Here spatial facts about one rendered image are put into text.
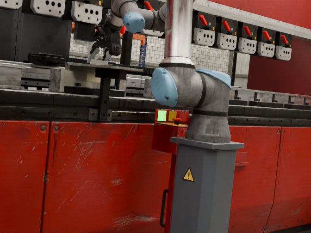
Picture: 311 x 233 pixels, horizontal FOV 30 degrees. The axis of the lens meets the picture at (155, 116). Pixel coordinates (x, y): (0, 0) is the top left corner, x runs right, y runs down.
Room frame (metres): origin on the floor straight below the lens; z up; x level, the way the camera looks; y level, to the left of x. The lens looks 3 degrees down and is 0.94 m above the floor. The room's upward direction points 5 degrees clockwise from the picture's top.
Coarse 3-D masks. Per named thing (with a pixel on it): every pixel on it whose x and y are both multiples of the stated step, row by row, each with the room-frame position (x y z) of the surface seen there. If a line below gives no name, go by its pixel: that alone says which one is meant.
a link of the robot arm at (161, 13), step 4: (164, 4) 2.19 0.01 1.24; (160, 8) 2.22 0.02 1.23; (164, 8) 2.18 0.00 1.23; (156, 12) 2.23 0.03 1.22; (160, 12) 2.20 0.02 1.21; (164, 12) 2.18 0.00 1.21; (156, 16) 2.22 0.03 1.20; (160, 16) 2.21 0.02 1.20; (164, 16) 2.19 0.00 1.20; (156, 20) 2.22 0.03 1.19; (160, 20) 2.21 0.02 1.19; (164, 20) 2.20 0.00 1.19; (156, 24) 2.22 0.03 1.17; (160, 24) 2.23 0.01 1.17; (164, 24) 2.22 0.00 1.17; (152, 28) 2.23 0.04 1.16; (156, 28) 2.24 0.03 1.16; (160, 28) 2.24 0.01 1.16; (164, 28) 2.24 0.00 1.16
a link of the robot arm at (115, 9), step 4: (116, 0) 2.26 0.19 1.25; (120, 0) 2.24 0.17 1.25; (124, 0) 2.23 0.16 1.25; (128, 0) 2.22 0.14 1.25; (132, 0) 2.23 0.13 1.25; (136, 0) 2.25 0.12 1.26; (116, 4) 2.26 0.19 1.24; (120, 4) 2.23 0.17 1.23; (112, 8) 2.28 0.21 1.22; (116, 8) 2.26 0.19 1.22; (112, 12) 2.28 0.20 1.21; (116, 12) 2.27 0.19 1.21; (120, 16) 2.27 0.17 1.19
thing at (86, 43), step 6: (78, 24) 2.45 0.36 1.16; (84, 24) 2.47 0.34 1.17; (90, 24) 2.50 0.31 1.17; (78, 30) 2.45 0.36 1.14; (84, 30) 2.47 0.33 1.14; (90, 30) 2.50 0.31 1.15; (78, 36) 2.45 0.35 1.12; (84, 36) 2.48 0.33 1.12; (90, 36) 2.50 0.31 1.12; (78, 42) 2.47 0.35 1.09; (84, 42) 2.49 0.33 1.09; (90, 42) 2.51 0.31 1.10
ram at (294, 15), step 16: (160, 0) 2.76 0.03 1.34; (208, 0) 3.03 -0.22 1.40; (224, 0) 3.13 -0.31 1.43; (240, 0) 3.24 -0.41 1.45; (256, 0) 3.35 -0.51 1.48; (272, 0) 3.48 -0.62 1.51; (288, 0) 3.61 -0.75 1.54; (304, 0) 3.75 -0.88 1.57; (224, 16) 3.14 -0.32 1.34; (240, 16) 3.25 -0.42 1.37; (272, 16) 3.49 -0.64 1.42; (288, 16) 3.62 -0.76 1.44; (304, 16) 3.77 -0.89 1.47; (288, 32) 3.64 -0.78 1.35
